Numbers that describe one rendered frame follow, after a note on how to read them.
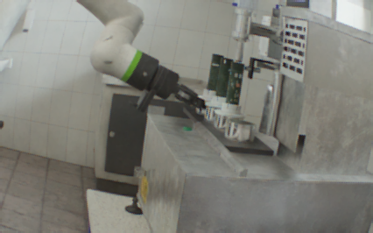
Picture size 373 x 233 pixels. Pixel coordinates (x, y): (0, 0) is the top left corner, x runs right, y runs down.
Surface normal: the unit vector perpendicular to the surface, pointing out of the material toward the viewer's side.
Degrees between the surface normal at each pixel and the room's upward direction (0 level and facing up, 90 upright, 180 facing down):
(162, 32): 90
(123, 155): 90
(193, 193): 90
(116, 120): 90
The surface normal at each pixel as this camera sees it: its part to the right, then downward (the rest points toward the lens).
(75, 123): 0.18, 0.18
